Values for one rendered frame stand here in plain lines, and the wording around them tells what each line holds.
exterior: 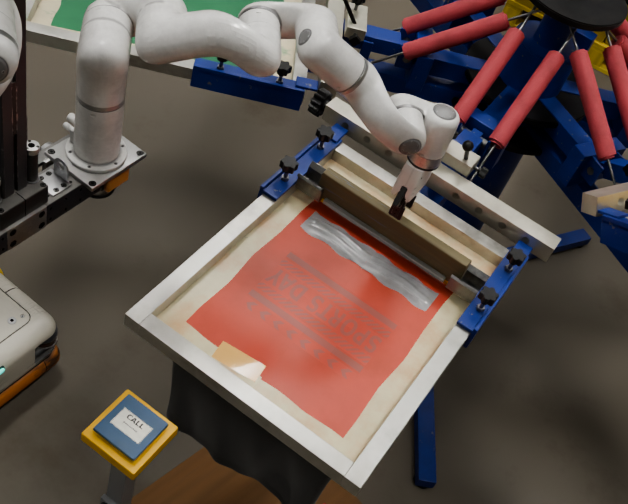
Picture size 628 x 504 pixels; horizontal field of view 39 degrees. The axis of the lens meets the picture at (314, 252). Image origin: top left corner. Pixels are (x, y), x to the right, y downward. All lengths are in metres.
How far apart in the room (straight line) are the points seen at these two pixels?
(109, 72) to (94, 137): 0.18
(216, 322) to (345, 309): 0.30
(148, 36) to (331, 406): 0.81
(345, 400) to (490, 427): 1.36
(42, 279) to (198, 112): 1.08
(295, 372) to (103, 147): 0.60
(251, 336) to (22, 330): 0.96
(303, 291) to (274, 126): 1.89
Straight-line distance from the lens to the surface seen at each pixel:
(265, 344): 1.88
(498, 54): 2.48
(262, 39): 1.65
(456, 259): 2.04
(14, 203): 1.76
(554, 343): 3.49
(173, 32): 1.67
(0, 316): 2.70
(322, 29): 1.70
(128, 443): 1.71
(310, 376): 1.86
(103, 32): 1.71
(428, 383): 1.90
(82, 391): 2.88
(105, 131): 1.82
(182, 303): 1.91
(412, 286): 2.07
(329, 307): 1.98
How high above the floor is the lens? 2.48
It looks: 48 degrees down
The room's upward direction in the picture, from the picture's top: 20 degrees clockwise
